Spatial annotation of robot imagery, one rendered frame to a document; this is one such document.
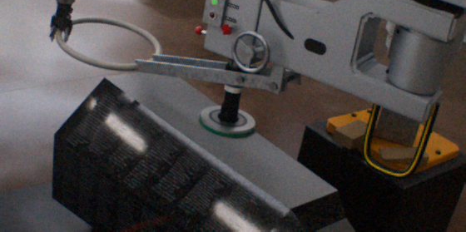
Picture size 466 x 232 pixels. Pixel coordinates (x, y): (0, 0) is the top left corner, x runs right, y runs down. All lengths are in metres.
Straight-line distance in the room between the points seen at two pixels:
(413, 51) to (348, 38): 0.23
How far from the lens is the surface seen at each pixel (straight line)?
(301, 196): 2.12
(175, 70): 2.49
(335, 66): 2.09
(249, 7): 2.19
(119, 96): 2.63
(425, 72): 2.01
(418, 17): 1.96
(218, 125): 2.40
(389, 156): 2.62
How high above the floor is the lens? 1.90
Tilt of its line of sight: 24 degrees down
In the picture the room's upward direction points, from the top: 11 degrees clockwise
